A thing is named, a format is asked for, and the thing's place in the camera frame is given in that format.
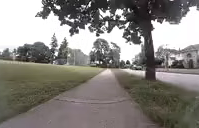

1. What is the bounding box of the pale building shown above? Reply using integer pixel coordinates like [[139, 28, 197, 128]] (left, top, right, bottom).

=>
[[66, 49, 91, 67]]

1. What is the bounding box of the vehicle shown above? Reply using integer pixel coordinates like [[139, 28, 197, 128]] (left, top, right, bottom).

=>
[[132, 64, 144, 71]]

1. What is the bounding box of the grey concrete sidewalk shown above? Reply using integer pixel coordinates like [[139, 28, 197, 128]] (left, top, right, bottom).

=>
[[0, 68, 161, 128]]

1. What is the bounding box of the large dark tree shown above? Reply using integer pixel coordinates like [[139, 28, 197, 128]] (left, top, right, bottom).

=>
[[35, 0, 199, 81]]

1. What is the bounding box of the row of trees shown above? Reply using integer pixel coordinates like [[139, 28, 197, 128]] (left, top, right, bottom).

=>
[[0, 33, 131, 69]]

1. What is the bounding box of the grass verge strip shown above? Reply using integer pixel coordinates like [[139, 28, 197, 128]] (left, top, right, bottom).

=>
[[111, 68, 199, 128]]

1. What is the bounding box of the wide grass lawn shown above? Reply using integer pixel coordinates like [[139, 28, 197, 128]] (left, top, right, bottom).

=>
[[0, 58, 105, 128]]

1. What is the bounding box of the grey asphalt road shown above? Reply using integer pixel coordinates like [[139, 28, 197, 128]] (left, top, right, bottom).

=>
[[121, 68, 199, 95]]

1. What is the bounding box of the beige house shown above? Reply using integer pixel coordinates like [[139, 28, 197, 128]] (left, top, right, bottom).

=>
[[168, 42, 199, 70]]

